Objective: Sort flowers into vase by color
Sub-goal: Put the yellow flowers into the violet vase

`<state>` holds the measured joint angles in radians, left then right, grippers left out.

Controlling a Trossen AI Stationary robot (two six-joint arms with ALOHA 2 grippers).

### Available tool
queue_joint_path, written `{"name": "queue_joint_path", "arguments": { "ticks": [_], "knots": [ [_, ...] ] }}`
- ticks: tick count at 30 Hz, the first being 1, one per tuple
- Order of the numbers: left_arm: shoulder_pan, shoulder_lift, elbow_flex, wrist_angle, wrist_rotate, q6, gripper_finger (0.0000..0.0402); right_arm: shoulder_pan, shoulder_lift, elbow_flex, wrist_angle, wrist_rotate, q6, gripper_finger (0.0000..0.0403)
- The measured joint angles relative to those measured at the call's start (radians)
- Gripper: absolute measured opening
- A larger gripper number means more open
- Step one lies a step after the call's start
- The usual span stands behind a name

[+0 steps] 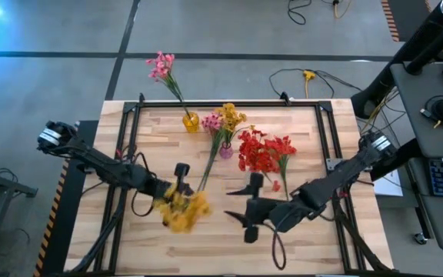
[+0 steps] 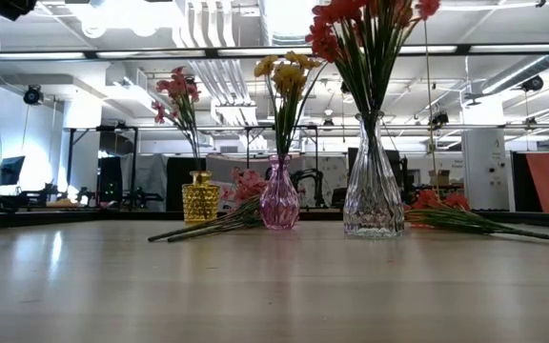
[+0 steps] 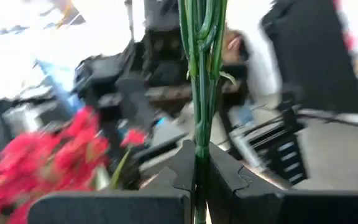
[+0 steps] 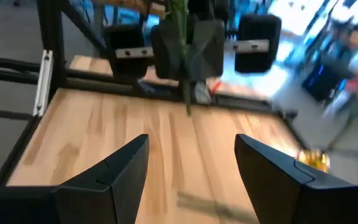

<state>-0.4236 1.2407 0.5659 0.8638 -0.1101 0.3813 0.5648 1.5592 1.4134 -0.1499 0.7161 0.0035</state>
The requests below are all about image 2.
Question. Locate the yellow textured glass vase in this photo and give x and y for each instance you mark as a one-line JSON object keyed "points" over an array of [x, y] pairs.
{"points": [[201, 200]]}

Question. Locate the white partition board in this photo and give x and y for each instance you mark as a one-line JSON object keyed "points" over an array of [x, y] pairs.
{"points": [[217, 164]]}

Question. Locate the overhead light bar frame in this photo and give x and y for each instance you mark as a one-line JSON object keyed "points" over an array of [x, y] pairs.
{"points": [[494, 48]]}

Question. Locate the black metal frame stand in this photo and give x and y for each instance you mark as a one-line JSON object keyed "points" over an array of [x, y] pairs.
{"points": [[70, 152]]}

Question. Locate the grey cover cloth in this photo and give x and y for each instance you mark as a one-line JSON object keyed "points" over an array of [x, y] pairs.
{"points": [[150, 176]]}

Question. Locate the black table frame rails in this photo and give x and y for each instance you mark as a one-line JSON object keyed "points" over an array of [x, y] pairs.
{"points": [[65, 216]]}

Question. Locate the tall clear glass vase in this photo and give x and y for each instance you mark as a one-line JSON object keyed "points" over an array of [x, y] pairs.
{"points": [[373, 200]]}

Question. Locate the black computer monitor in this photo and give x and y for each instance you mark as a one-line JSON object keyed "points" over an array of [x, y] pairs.
{"points": [[10, 170]]}

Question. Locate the yellow artificial flower bunch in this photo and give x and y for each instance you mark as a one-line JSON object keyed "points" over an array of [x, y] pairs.
{"points": [[289, 76]]}

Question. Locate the silver ventilation duct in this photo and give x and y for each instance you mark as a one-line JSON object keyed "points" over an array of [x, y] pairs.
{"points": [[284, 38]]}

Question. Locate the pink ribbed glass vase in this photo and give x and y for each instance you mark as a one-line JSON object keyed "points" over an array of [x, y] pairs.
{"points": [[279, 205]]}

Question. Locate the black tower with green lights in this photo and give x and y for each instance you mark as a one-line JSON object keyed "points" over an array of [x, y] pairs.
{"points": [[110, 178]]}

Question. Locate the cardboard box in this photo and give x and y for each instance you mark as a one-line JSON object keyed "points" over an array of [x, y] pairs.
{"points": [[441, 178]]}

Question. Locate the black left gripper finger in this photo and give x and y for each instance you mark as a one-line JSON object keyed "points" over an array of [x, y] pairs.
{"points": [[3, 6]]}

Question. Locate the white column with panel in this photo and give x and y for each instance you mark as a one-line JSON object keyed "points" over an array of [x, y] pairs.
{"points": [[484, 162]]}

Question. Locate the pink artificial flower bunch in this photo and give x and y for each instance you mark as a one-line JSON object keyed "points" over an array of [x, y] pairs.
{"points": [[248, 183], [179, 86]]}

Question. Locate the black partition panel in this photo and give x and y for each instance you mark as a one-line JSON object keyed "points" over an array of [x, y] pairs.
{"points": [[176, 181]]}

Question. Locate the background black robot arm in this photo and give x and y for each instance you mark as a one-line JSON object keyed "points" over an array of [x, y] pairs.
{"points": [[41, 195], [322, 190]]}

